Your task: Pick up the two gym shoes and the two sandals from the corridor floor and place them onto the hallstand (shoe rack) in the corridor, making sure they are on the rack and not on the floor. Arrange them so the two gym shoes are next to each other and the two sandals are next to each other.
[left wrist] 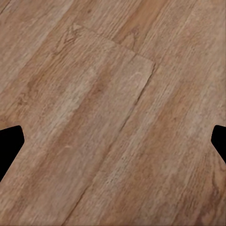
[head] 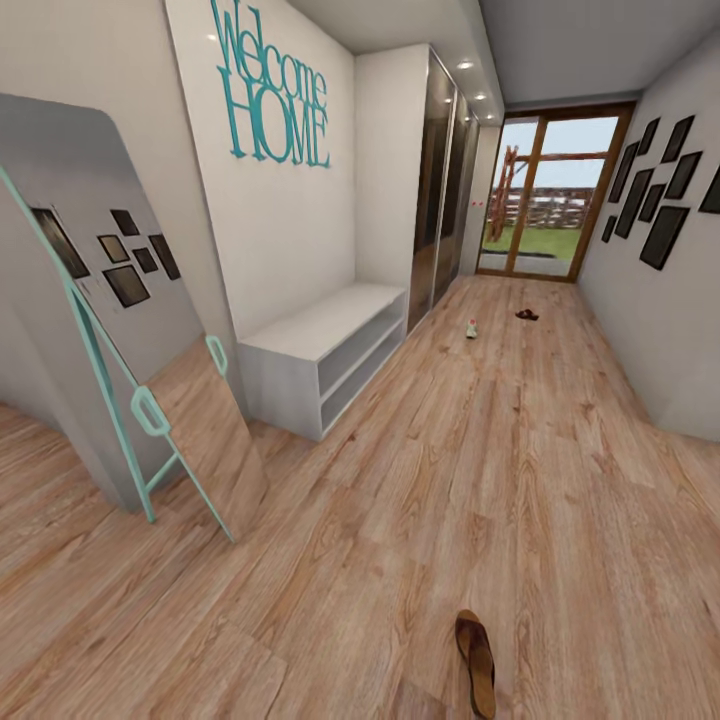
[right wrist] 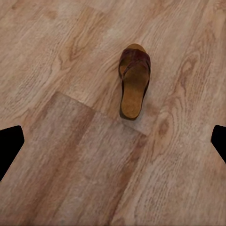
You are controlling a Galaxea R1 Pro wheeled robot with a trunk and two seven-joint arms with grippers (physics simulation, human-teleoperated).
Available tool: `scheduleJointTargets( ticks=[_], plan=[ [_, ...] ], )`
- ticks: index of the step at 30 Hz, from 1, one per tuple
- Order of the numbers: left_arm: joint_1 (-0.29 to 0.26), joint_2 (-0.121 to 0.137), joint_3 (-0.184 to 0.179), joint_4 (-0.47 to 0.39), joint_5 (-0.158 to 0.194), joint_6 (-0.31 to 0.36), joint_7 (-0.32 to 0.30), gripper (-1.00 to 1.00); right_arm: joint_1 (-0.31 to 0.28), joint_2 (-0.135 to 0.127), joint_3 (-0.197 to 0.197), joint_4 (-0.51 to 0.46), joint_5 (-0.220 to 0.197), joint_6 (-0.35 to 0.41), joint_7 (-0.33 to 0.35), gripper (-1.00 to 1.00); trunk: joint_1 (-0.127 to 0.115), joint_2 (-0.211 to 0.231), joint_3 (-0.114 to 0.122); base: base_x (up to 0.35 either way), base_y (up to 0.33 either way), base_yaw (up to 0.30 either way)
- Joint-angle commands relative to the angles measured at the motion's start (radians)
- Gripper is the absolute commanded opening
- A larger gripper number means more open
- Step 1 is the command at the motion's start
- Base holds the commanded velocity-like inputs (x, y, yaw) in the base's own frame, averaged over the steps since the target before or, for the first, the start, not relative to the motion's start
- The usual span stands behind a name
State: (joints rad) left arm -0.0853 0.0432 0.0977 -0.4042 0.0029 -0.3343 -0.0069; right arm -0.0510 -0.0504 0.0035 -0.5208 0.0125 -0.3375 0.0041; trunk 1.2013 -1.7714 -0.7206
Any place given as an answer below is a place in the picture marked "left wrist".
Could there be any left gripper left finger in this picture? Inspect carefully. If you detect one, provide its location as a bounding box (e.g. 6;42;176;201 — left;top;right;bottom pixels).
0;125;24;182

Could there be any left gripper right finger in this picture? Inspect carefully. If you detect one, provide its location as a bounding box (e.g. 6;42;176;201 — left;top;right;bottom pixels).
211;125;226;163

